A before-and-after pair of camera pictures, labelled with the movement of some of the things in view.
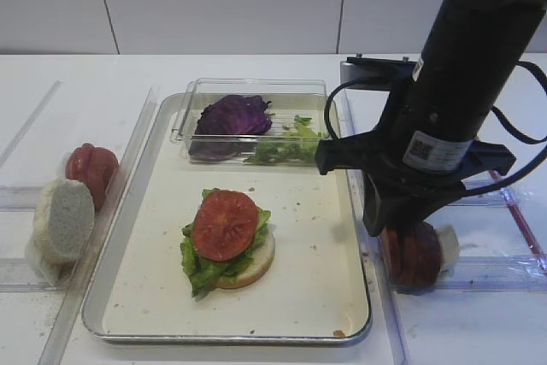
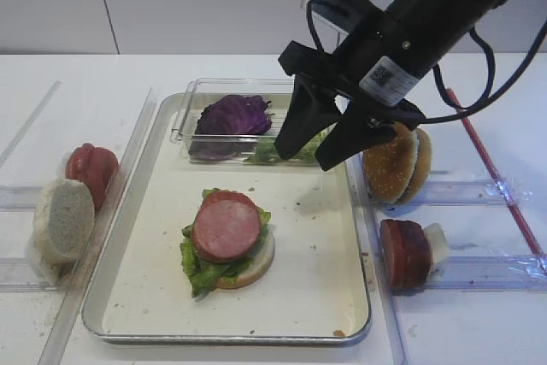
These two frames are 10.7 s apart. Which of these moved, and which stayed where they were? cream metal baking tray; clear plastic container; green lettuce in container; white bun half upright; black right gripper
Moved: black right gripper
Stayed: cream metal baking tray; clear plastic container; green lettuce in container; white bun half upright
